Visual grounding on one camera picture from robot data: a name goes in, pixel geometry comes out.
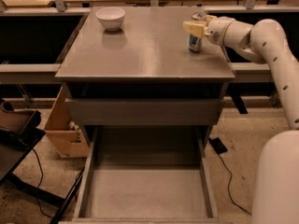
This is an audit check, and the black floor cable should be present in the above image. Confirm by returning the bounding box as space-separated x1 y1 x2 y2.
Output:
32 147 54 219
218 154 252 217

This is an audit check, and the closed grey top drawer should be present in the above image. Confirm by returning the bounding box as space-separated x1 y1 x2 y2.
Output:
65 98 224 126

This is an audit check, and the black floor cable right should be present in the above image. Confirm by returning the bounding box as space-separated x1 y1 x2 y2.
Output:
218 154 252 217

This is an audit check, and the cardboard box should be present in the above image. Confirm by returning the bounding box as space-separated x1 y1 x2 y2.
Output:
45 88 89 158

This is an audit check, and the black floor cable left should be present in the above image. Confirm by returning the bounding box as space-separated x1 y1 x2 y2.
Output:
32 147 54 219

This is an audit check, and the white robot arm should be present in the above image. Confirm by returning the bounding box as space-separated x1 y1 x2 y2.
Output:
183 15 299 224

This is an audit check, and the open grey middle drawer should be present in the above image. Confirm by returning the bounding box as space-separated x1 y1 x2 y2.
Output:
59 126 231 224

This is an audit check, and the grey rail left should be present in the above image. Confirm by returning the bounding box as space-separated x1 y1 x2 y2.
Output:
0 64 60 84

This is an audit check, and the redbull can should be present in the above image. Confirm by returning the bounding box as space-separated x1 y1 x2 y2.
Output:
189 12 206 53

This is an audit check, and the brown black bag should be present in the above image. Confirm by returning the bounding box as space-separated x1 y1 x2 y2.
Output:
0 98 42 151

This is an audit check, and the white bowl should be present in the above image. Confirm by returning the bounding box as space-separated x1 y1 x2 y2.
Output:
95 7 125 31

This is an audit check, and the grey rail right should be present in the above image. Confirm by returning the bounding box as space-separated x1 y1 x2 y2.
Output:
231 63 272 83

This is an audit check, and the grey rail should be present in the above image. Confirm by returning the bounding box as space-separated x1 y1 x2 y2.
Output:
231 63 272 83
0 64 60 84

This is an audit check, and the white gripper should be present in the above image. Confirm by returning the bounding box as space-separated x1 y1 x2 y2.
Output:
183 15 235 47

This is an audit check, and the black floor plate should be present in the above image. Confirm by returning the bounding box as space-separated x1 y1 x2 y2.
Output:
209 137 228 154

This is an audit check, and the grey drawer cabinet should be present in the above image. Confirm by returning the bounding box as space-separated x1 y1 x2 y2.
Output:
55 7 235 139

